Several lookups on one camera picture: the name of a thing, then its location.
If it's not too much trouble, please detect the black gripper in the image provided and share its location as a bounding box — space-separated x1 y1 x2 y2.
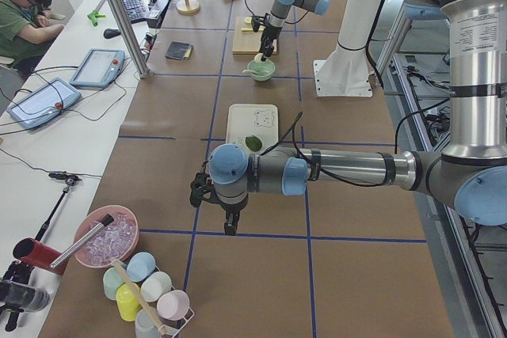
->
189 161 248 235
251 13 282 62

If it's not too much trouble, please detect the white plastic spoon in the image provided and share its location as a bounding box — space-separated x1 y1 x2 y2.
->
242 69 261 75

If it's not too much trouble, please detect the green ceramic bowl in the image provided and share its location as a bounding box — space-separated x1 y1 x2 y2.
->
246 59 276 82

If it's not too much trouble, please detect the pink bowl of ice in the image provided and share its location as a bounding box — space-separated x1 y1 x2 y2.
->
74 205 139 268

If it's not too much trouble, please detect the bamboo cutting board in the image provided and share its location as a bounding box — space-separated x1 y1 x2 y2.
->
231 17 264 55

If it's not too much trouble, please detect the white bear tray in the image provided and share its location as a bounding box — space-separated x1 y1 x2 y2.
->
225 104 279 153

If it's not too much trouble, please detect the yellow sponge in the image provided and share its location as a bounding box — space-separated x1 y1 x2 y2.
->
184 45 193 60

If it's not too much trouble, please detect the wooden stand with round base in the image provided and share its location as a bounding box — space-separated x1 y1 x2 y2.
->
176 0 200 16

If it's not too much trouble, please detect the grey folded cloth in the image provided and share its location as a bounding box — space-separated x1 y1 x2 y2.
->
165 41 191 60

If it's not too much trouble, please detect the white cup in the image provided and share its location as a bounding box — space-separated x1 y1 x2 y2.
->
140 271 172 302

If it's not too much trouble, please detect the pink cup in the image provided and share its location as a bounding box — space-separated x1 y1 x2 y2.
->
157 290 190 321

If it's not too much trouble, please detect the steel tube with black cap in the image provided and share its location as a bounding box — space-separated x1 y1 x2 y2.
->
49 214 114 269

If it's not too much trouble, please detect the black keyboard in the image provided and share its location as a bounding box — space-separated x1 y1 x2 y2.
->
122 0 149 24

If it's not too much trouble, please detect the yellow cup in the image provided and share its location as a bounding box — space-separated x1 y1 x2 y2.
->
116 283 142 322

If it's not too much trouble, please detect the green cup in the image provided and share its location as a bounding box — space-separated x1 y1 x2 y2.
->
102 267 124 301

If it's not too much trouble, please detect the grey cup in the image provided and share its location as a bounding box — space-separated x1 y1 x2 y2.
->
135 309 162 338

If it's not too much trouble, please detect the black computer mouse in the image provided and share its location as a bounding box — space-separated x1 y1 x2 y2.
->
103 28 121 40

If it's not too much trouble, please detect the far teach pendant tablet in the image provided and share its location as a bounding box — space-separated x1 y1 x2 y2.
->
69 48 125 89

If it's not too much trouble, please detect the teach pendant tablet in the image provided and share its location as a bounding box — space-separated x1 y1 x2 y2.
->
7 78 82 129
69 48 125 89

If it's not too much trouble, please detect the black selfie stick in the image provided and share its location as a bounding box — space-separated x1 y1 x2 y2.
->
35 172 82 241

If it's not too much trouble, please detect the green clamp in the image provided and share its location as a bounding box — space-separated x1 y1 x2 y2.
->
87 10 105 27

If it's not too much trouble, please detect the red cylinder holder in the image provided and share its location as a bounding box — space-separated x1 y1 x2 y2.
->
13 237 67 275

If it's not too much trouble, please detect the near teach pendant tablet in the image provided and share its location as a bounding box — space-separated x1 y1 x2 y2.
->
7 78 82 129

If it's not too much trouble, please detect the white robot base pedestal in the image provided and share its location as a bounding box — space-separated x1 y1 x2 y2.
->
314 0 382 97

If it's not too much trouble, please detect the white wire cup rack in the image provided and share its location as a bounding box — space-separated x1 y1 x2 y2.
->
161 282 195 336

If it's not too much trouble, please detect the aluminium frame post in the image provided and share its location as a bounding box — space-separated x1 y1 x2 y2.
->
107 0 149 78

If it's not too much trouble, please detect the black camera tripod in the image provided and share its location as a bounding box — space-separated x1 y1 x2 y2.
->
1 260 50 332

